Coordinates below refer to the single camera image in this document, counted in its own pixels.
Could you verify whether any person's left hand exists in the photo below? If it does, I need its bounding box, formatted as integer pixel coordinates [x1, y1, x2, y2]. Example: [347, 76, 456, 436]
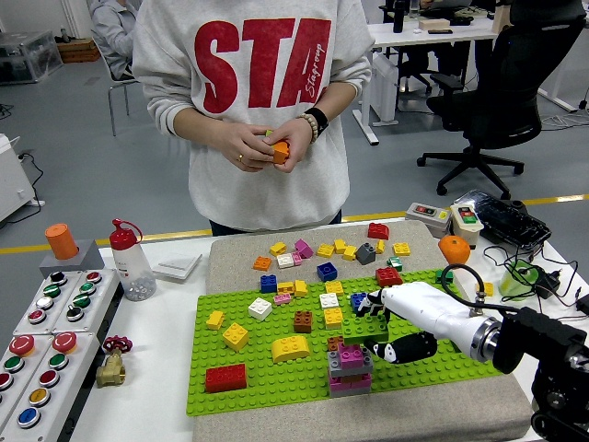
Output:
[264, 117, 318, 175]

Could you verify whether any person's right hand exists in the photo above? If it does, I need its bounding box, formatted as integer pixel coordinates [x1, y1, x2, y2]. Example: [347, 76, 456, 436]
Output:
[209, 122, 277, 174]

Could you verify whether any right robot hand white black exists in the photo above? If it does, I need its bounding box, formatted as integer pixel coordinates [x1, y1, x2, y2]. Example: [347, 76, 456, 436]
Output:
[352, 281, 490, 366]

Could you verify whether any large orange brick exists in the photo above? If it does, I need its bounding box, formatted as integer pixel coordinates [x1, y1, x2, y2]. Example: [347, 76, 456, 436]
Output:
[271, 141, 292, 166]

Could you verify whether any lime green long brick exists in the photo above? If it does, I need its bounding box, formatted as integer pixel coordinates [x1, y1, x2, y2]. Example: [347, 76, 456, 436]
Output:
[341, 314, 390, 345]

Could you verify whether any grey long brick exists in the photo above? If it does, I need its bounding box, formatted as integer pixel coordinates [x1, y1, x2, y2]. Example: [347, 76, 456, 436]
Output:
[327, 347, 375, 376]

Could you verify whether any grey base brick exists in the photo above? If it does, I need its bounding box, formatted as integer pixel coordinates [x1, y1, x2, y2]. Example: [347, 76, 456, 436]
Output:
[329, 385, 372, 400]

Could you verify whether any magenta long brick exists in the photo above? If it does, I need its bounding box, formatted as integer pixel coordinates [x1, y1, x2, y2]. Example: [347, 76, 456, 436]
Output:
[328, 372, 373, 393]

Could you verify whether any green baseplate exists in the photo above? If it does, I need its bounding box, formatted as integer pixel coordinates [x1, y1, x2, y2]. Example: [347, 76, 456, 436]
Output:
[186, 269, 506, 418]

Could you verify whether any black smartwatch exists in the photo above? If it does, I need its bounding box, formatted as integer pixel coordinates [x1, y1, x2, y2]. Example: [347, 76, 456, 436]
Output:
[303, 106, 330, 134]

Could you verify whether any red square brick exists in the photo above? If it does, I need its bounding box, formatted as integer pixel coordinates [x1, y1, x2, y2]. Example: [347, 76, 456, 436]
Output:
[375, 266, 405, 288]

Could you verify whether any orange fruit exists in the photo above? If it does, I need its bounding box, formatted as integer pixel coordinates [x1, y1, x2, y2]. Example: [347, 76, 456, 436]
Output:
[437, 235, 472, 271]

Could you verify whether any magenta square brick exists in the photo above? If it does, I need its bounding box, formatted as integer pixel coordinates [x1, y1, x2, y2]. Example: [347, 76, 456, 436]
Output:
[336, 343, 365, 369]

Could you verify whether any white computer tower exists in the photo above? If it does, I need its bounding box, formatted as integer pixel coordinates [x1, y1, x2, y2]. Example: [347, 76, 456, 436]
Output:
[370, 52, 399, 126]

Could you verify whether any black power adapter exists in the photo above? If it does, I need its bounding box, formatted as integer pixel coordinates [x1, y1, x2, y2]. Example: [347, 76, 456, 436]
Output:
[533, 268, 563, 299]

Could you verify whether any white square panel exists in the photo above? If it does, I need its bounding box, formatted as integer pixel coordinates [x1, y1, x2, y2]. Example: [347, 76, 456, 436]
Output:
[153, 251, 203, 283]

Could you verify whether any yellow curved brick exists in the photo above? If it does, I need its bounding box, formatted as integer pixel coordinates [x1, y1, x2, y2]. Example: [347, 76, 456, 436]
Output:
[270, 334, 312, 365]

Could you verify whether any grey-brown mat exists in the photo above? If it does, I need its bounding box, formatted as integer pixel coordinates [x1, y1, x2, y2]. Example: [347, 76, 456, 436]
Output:
[191, 219, 535, 442]

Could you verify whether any black bottle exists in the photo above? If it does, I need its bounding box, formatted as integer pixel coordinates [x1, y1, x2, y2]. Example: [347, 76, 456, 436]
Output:
[392, 0, 410, 34]

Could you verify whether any squeeze bottle red cap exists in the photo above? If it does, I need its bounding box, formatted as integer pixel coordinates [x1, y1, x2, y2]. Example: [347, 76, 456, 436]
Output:
[109, 218, 157, 303]

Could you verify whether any seated person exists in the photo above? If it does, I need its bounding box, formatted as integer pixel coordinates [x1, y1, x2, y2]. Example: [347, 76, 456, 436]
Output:
[88, 0, 139, 82]

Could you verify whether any white desk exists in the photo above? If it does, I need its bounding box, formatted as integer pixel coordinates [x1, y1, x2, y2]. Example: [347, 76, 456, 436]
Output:
[352, 17, 501, 146]
[537, 27, 589, 114]

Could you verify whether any wooden pallet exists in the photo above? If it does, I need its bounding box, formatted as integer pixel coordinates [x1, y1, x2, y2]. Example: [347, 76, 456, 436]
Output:
[55, 39, 101, 64]

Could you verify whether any grey block base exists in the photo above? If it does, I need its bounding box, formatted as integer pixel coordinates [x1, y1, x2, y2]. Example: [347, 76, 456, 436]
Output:
[39, 238, 106, 280]

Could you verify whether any large yellow square brick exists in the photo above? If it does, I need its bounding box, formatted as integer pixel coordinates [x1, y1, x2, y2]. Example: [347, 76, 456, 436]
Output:
[221, 321, 250, 353]

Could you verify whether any orange cylinder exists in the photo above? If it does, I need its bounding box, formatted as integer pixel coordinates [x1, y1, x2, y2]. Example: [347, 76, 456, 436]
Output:
[44, 223, 80, 261]

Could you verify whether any black office chair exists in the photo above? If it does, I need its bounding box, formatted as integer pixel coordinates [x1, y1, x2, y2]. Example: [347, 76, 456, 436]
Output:
[416, 16, 588, 200]

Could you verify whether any grey four-button box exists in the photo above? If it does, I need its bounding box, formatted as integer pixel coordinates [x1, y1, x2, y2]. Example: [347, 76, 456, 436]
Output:
[51, 269, 121, 333]
[12, 271, 84, 336]

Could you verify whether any red long brick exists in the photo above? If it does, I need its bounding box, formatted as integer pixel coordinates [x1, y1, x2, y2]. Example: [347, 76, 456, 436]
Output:
[203, 363, 248, 394]

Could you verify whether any clear plastic crate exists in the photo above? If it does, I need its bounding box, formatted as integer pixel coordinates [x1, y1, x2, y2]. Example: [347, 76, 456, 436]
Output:
[0, 29, 64, 86]

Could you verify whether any white cabinet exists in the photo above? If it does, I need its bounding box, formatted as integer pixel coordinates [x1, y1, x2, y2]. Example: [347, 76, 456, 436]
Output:
[0, 133, 37, 225]

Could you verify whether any brass valve red handwheel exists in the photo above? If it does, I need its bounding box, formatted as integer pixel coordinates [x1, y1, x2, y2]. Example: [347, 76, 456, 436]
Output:
[95, 334, 133, 389]

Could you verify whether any grey emergency-stop button box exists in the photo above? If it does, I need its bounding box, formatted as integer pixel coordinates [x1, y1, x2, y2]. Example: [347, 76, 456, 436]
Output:
[0, 333, 54, 432]
[0, 331, 101, 442]

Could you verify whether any beaded bracelet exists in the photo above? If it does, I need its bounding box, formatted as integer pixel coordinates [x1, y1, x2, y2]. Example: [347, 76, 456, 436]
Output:
[296, 113, 320, 145]

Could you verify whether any white switch box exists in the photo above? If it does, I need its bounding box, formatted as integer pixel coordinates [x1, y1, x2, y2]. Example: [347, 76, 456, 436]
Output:
[449, 203, 485, 252]

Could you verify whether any grey switch box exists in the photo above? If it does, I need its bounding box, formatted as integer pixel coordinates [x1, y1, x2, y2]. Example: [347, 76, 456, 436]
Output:
[404, 201, 453, 239]

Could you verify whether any thin black cable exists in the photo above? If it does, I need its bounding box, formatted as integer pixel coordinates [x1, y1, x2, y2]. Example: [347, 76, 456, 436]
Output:
[481, 242, 589, 323]

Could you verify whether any metal frame chair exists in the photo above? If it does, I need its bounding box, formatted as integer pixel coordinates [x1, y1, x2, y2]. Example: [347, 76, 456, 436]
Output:
[94, 43, 139, 137]

